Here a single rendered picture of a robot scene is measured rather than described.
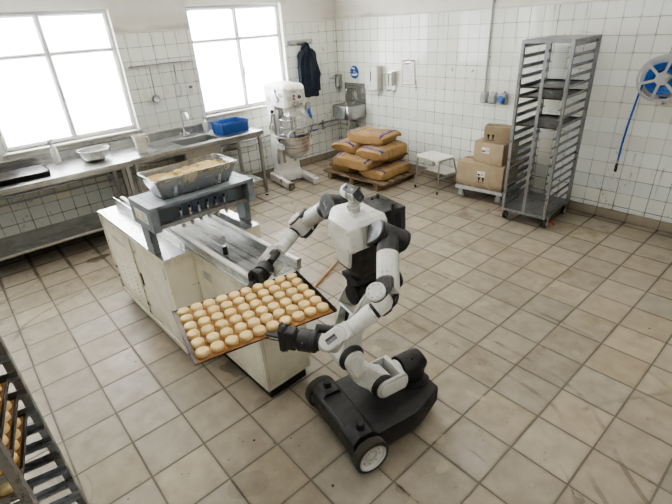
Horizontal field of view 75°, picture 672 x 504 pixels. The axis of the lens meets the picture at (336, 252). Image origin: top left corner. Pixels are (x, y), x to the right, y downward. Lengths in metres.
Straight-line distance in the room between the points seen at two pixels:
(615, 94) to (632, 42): 0.47
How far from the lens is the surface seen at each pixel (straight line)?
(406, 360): 2.61
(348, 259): 1.97
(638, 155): 5.42
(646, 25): 5.30
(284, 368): 2.84
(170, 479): 2.75
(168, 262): 2.93
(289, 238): 2.31
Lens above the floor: 2.08
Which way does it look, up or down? 28 degrees down
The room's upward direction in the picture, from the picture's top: 4 degrees counter-clockwise
